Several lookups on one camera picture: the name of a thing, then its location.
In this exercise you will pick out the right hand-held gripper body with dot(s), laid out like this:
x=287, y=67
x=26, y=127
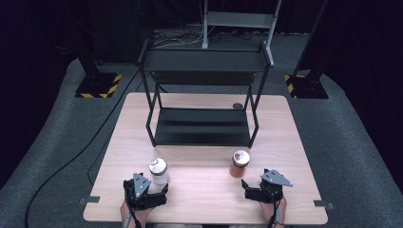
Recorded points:
x=274, y=179

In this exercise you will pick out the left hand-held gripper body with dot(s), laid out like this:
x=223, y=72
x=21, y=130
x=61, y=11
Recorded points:
x=141, y=185

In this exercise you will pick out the glass jar with white powder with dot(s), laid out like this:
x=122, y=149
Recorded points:
x=158, y=172

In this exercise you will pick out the glass jar with orange contents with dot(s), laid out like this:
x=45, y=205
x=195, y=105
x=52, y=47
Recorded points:
x=239, y=166

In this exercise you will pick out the black metal shelf rack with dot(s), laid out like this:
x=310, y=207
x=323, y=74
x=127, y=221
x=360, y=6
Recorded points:
x=202, y=126

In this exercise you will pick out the person's left hand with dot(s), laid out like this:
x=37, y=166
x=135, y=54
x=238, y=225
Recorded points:
x=144, y=217

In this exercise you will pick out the person's right hand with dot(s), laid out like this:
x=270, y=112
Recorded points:
x=269, y=212

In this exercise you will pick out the dark round table grommet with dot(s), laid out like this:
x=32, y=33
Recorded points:
x=238, y=106

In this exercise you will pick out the black stand with striped base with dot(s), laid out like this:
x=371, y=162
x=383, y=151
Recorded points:
x=305, y=87
x=98, y=85

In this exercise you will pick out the grey metal stand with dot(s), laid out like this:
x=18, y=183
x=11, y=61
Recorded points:
x=239, y=19

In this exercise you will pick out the grey table edge bracket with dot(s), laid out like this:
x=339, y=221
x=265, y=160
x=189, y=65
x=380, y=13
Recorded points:
x=90, y=200
x=323, y=204

